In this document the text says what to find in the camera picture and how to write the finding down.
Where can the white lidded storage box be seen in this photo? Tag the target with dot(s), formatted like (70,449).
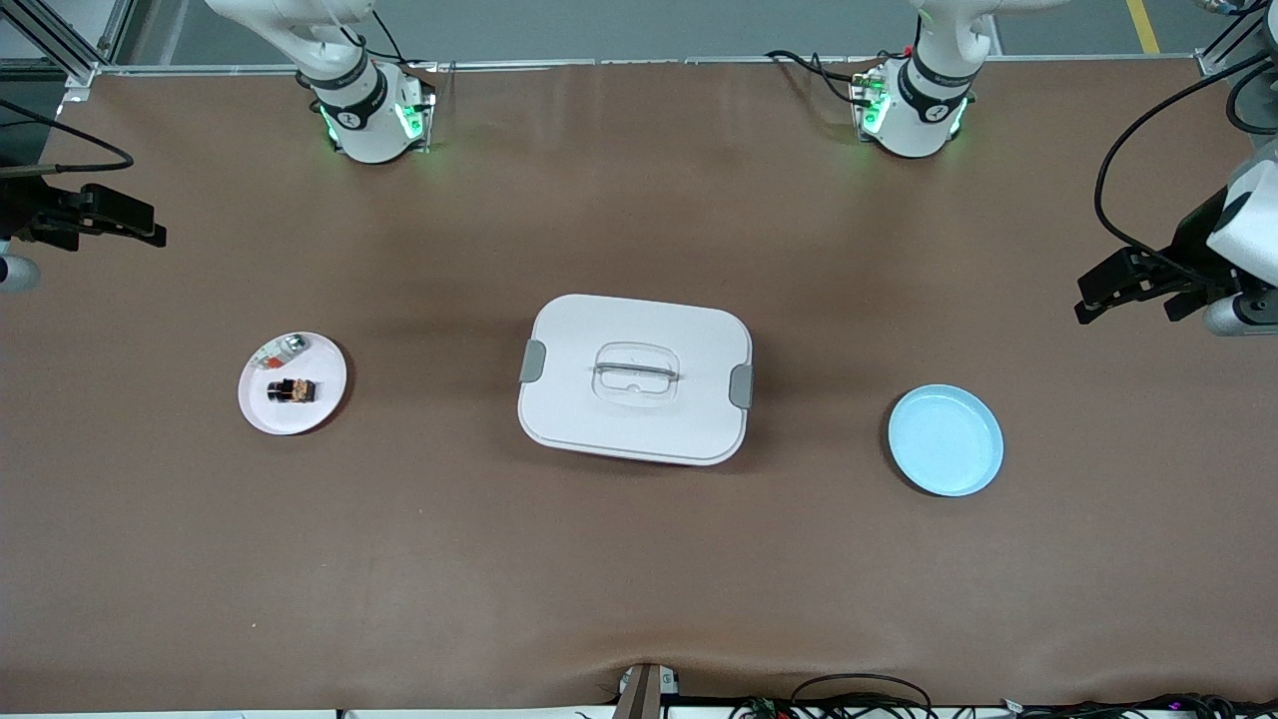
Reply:
(639,419)

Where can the light blue round plate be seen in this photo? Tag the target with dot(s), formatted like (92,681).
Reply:
(944,439)

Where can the aluminium frame profile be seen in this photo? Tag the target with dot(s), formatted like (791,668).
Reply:
(1213,62)
(118,30)

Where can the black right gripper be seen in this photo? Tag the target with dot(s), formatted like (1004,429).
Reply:
(22,213)

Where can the pink round plate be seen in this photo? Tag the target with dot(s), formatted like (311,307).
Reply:
(300,419)

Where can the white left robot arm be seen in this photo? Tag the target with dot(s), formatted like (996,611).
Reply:
(924,110)

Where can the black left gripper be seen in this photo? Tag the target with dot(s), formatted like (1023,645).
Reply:
(1190,245)

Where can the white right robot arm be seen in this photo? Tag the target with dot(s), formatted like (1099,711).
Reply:
(359,110)

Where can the small red silver object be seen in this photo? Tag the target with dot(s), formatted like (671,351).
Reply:
(293,346)

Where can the orange black switch block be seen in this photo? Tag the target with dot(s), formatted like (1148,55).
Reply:
(292,390)

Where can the brown camera mounting post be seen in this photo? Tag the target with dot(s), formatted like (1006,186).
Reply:
(644,694)

